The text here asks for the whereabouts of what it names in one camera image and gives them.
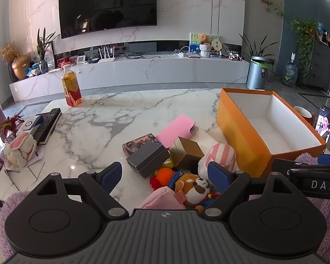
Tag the trailing green vine plant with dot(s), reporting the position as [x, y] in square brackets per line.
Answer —
[305, 33]

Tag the pink fabric pouch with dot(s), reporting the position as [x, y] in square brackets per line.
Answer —
[159, 199]

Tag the blue and green painting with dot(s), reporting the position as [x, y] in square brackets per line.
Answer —
[194, 40]

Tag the white bunny plush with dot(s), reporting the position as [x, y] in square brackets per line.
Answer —
[19, 148]

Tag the red panda plush toy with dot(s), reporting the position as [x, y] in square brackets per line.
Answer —
[192, 188]

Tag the iced tea bottle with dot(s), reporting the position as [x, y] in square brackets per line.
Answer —
[71, 88]

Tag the orange crochet ball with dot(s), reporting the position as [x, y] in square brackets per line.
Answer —
[165, 177]

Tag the red mug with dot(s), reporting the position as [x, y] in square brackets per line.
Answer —
[305, 115]

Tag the red crochet toy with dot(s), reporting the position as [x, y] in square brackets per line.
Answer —
[154, 183]

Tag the dark illustrated card box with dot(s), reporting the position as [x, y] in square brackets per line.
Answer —
[139, 143]

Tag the smartphone on stand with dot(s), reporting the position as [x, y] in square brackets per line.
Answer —
[324, 123]

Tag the black remote control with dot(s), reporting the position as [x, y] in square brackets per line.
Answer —
[48, 121]

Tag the white charger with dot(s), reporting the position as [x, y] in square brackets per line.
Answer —
[179, 55]

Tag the gold cardboard box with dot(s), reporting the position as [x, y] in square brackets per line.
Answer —
[188, 150]

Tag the grey sideboard cabinet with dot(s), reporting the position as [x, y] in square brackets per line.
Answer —
[324, 66]

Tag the round paper fan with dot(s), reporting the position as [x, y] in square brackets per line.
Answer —
[216, 44]

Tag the marble television cabinet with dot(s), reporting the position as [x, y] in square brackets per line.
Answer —
[154, 71]

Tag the white ceramic pot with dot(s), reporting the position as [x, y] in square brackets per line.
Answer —
[205, 51]

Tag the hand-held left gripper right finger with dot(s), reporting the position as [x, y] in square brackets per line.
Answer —
[217, 176]

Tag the wall-mounted television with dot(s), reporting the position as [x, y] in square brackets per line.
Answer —
[107, 5]

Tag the orange cardboard box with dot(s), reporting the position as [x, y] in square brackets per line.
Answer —
[236, 132]

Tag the grey small box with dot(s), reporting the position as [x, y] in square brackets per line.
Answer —
[148, 158]

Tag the white router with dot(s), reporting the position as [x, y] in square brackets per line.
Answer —
[107, 59]

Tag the black and white cow toy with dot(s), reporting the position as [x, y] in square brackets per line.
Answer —
[234, 57]

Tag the pink case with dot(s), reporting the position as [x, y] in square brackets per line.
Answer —
[173, 130]

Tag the blue snack bag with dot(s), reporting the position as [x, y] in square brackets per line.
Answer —
[33, 70]

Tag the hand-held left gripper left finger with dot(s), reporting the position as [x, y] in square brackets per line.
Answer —
[111, 176]

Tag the gold round vase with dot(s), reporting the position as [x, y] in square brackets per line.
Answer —
[20, 66]

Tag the clear water jug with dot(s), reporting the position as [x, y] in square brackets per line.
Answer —
[290, 73]

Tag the red spiky flower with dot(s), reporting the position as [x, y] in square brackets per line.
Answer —
[12, 122]

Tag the pink striped plush toy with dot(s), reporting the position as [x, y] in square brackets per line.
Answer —
[220, 154]

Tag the grey laptop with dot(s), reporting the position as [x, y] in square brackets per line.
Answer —
[194, 56]

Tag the small teddy bear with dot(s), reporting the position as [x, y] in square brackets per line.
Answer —
[203, 38]

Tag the plant in grey cylinder planter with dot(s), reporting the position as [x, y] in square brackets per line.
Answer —
[255, 74]

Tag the long-leaved potted plant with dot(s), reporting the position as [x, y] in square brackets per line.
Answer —
[42, 49]

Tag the dried flowers in dark vase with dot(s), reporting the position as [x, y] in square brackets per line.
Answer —
[8, 51]

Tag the white desk thermometer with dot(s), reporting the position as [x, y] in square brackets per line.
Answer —
[81, 59]

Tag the white and blue box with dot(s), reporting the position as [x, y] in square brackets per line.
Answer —
[27, 125]

